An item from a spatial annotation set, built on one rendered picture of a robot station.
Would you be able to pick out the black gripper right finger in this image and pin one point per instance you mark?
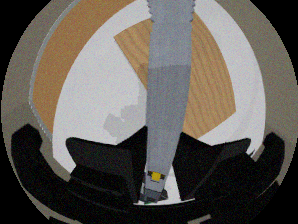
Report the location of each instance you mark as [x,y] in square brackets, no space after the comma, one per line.
[195,161]

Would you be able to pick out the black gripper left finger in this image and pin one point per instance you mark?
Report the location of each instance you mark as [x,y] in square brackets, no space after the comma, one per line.
[126,159]

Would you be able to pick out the light brown wooden board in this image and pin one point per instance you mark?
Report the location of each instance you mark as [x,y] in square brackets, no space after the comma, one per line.
[211,98]

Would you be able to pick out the dark grey roasting tin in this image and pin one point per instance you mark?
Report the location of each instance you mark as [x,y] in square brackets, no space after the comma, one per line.
[162,198]

